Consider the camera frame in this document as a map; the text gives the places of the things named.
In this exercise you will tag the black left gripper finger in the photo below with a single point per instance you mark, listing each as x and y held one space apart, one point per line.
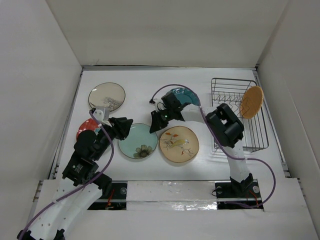
114 123
124 127

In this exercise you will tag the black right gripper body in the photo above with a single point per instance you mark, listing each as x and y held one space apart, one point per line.
168 113

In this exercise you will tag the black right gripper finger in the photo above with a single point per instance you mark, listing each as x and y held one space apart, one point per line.
162 120
155 125

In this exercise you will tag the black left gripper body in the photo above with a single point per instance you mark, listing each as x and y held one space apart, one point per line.
105 141

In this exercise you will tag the dark teal scalloped plate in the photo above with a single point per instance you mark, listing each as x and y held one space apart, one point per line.
184 95

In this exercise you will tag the light blue flower plate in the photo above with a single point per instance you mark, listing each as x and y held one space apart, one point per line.
139 143

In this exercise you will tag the orange woven wicker plate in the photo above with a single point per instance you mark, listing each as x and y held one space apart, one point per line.
252 102

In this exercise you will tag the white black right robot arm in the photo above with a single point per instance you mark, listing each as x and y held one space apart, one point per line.
222 123

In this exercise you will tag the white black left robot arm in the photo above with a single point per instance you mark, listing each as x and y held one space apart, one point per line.
81 183

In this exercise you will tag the red patterned plate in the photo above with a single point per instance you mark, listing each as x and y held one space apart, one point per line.
86 126

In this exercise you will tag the cream plate with tree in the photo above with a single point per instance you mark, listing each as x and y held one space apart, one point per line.
109 95

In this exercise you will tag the beige plate with bird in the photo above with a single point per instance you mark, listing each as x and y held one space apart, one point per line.
179 144

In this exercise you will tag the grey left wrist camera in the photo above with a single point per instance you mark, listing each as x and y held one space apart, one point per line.
100 115

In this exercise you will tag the dark wire dish rack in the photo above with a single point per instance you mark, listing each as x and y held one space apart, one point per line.
230 91

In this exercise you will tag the metal base rail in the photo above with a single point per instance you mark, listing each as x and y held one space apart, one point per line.
177 196

